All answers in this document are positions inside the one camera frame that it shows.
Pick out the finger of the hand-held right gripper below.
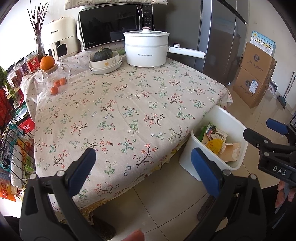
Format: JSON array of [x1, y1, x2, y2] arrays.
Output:
[[266, 118, 296, 140], [243, 128, 296, 156]]

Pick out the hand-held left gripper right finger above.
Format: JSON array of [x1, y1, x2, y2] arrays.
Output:
[[191, 148, 276, 241]]

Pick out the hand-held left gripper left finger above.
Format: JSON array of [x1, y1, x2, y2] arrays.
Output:
[[19, 147, 97, 241]]

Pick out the beige yellow snack pouch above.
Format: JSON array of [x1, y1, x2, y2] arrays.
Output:
[[204, 138, 226, 155]]

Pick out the torn brown cardboard piece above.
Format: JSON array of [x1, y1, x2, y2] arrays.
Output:
[[218, 141, 242, 162]]

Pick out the green snack bag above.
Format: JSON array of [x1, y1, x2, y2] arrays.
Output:
[[198, 125, 210, 142]]

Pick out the white plastic bin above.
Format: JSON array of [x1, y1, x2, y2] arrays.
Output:
[[179, 105, 249, 183]]

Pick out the person's right hand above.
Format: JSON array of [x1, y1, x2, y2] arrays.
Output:
[[275, 181, 296, 208]]

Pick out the person's left hand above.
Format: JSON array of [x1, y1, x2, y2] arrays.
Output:
[[120, 229, 145, 241]]

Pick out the broom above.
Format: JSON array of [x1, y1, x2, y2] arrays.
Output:
[[277, 71, 296, 110]]

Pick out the blue white packet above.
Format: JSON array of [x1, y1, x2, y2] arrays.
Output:
[[268, 79, 278, 95]]

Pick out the cardboard box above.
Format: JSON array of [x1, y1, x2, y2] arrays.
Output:
[[232, 67, 270, 108], [239, 41, 277, 85]]

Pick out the dark slipper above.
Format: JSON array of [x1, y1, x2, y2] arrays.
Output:
[[92, 214, 116, 241]]

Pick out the floral tablecloth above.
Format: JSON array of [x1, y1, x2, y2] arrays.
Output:
[[20, 49, 233, 209]]

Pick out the blue white printed box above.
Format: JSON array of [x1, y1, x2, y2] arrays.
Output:
[[250, 30, 276, 57]]

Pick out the glass jar wooden lid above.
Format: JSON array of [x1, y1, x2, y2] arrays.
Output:
[[41, 63, 71, 96]]

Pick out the red mesh bag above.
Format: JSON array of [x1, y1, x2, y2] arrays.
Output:
[[0, 88, 15, 127]]

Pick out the white bowl yellow flower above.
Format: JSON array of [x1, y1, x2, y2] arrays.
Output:
[[89, 49, 122, 69]]

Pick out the large orange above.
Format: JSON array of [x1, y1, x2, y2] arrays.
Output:
[[39, 55, 56, 71]]

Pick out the grey refrigerator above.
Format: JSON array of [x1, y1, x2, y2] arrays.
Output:
[[152, 0, 249, 85]]

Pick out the dark green squash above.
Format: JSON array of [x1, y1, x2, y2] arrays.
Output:
[[93, 46, 114, 62]]

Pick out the green leafy plant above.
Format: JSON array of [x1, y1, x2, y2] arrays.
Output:
[[0, 67, 16, 100]]

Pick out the glass vase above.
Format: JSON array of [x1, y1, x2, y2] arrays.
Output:
[[34, 36, 46, 60]]

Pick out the white electric cooking pot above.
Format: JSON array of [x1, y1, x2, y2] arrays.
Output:
[[122, 27, 206, 68]]

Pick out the white air fryer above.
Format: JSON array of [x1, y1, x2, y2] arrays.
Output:
[[43, 16, 80, 61]]

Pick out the black microwave oven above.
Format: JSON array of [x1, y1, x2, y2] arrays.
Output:
[[77, 3, 154, 51]]

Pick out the black wire rack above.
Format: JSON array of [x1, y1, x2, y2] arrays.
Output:
[[0, 60, 38, 202]]

